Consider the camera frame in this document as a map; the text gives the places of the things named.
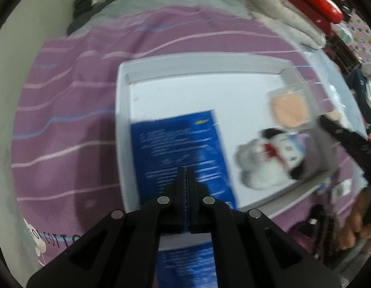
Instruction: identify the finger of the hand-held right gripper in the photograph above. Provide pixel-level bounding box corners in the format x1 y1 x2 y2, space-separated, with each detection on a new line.
319 115 371 180

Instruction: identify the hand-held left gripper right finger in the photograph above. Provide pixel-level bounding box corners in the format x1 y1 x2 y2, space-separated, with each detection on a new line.
187 167 343 288

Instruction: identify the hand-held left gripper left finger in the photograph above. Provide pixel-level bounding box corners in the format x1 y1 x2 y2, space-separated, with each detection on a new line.
26 166 189 288

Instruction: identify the small white blue sachet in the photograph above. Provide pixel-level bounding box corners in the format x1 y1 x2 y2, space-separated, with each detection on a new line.
322 178 354 205

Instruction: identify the blue printed packet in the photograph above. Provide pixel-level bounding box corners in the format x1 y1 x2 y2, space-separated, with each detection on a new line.
130 109 238 288

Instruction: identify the peach powder puff packet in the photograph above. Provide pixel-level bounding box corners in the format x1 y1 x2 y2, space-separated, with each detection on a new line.
265 82 322 132

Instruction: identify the white black plush toy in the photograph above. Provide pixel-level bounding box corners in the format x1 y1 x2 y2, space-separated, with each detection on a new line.
236 127 309 190

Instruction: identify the white cardboard box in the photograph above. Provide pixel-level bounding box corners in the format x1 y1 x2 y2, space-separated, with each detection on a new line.
115 52 339 251

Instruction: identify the person's right hand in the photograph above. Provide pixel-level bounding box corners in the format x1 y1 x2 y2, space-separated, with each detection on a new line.
335 184 371 250

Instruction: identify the purple striped bedsheet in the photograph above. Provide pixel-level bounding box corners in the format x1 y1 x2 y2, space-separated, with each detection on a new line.
12 4 369 288

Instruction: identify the cream folded quilt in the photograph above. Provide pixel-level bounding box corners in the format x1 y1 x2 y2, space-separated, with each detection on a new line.
233 0 327 48

